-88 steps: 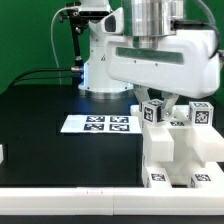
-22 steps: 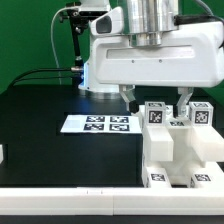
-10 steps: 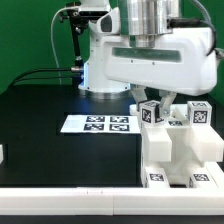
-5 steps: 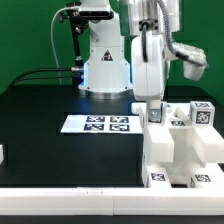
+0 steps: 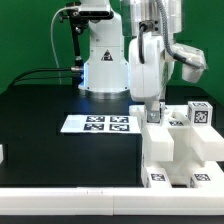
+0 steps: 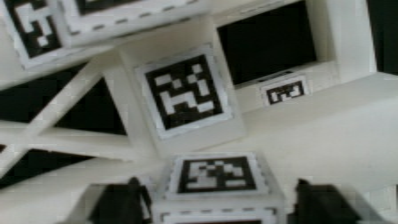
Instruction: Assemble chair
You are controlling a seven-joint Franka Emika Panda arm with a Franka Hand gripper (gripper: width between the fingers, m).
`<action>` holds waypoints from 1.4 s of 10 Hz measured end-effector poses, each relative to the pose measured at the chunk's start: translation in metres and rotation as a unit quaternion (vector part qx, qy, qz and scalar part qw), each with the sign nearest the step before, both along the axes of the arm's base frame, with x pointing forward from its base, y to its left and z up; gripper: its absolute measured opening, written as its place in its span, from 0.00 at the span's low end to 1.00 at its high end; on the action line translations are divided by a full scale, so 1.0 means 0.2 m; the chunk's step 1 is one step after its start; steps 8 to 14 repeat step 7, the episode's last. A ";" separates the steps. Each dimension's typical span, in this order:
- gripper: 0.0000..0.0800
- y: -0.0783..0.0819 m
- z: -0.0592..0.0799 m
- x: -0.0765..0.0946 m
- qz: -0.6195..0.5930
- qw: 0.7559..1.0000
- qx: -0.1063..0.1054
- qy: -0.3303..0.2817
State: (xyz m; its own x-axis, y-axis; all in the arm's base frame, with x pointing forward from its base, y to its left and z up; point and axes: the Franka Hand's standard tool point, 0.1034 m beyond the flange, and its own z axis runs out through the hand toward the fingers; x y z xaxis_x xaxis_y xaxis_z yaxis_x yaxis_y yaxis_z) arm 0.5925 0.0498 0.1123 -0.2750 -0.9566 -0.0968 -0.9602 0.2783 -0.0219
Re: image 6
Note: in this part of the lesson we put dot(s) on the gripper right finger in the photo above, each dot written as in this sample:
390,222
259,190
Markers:
321,207

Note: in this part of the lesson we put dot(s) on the white chair back frame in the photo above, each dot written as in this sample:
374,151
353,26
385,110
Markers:
325,135

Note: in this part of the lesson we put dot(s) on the white chair leg cube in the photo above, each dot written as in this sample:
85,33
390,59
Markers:
218,190

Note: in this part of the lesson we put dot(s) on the white chair leg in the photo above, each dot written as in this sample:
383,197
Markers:
56,25
284,90

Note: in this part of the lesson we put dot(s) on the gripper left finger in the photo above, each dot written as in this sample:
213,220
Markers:
122,204

